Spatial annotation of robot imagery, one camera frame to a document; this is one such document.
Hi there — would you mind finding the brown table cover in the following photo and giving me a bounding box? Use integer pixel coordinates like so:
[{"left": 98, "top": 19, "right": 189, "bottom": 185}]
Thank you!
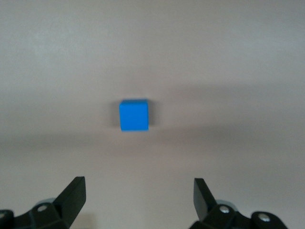
[{"left": 0, "top": 0, "right": 305, "bottom": 229}]

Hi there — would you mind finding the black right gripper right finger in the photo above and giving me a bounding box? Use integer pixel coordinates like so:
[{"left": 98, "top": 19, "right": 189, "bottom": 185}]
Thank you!
[{"left": 190, "top": 177, "right": 287, "bottom": 229}]

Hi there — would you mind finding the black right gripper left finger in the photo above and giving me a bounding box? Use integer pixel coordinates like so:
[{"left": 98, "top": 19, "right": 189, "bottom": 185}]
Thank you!
[{"left": 0, "top": 176, "right": 87, "bottom": 229}]

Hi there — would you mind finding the blue cube block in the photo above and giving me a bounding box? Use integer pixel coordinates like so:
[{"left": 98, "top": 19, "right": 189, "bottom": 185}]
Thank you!
[{"left": 119, "top": 99, "right": 150, "bottom": 132}]

